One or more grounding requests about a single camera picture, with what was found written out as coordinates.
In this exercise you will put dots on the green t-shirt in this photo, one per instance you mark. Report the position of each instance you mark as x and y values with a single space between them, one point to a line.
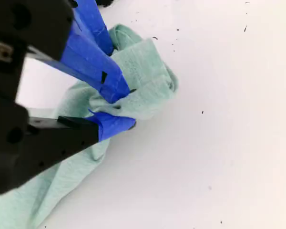
145 71

